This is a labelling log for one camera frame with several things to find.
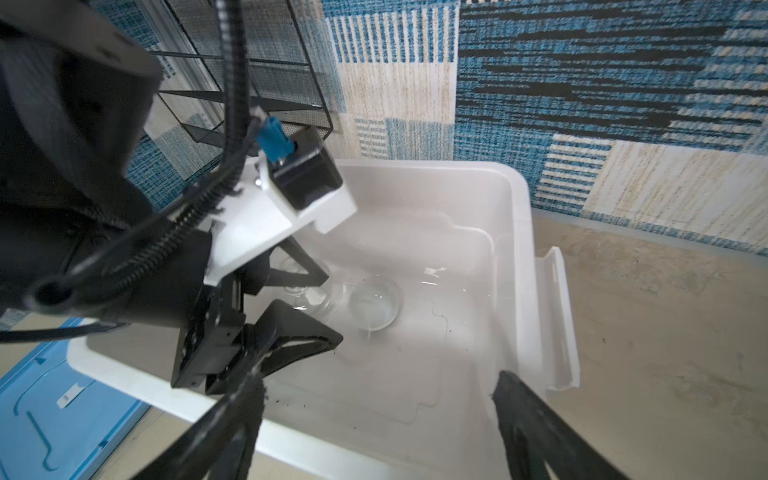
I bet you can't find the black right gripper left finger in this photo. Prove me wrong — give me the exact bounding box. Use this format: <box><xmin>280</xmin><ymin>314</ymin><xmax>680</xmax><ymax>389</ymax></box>
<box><xmin>134</xmin><ymin>371</ymin><xmax>266</xmax><ymax>479</ymax></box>

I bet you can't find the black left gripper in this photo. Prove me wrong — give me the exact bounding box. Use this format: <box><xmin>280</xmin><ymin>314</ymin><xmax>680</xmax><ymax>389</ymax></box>
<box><xmin>95</xmin><ymin>227</ymin><xmax>344</xmax><ymax>396</ymax></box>

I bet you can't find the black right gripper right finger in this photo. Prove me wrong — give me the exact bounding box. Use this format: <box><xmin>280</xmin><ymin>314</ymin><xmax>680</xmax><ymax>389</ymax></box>
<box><xmin>492</xmin><ymin>371</ymin><xmax>626</xmax><ymax>479</ymax></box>

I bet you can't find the clear glass flask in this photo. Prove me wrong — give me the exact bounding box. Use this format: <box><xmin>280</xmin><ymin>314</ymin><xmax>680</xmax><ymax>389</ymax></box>
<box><xmin>275</xmin><ymin>260</ymin><xmax>343</xmax><ymax>324</ymax></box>

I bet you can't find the white ceramic mortar bowl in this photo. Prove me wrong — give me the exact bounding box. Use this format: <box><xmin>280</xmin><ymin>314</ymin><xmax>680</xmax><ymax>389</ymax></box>
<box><xmin>348</xmin><ymin>276</ymin><xmax>402</xmax><ymax>333</ymax></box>

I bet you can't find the white plastic storage bin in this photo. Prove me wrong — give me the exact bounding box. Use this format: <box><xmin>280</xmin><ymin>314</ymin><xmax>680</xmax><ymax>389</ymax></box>
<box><xmin>65</xmin><ymin>158</ymin><xmax>582</xmax><ymax>480</ymax></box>

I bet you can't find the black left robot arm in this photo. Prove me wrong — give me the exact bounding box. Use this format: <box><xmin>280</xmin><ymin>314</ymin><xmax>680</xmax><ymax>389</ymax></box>
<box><xmin>1</xmin><ymin>1</ymin><xmax>355</xmax><ymax>394</ymax></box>

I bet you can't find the blue plastic bin lid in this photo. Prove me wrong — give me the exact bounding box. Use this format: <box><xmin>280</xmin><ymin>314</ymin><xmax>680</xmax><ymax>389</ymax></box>
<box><xmin>1</xmin><ymin>341</ymin><xmax>149</xmax><ymax>479</ymax></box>

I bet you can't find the black wire shelf rack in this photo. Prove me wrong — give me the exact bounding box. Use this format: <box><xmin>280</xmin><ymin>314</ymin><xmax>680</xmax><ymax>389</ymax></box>
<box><xmin>139</xmin><ymin>1</ymin><xmax>334</xmax><ymax>153</ymax></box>

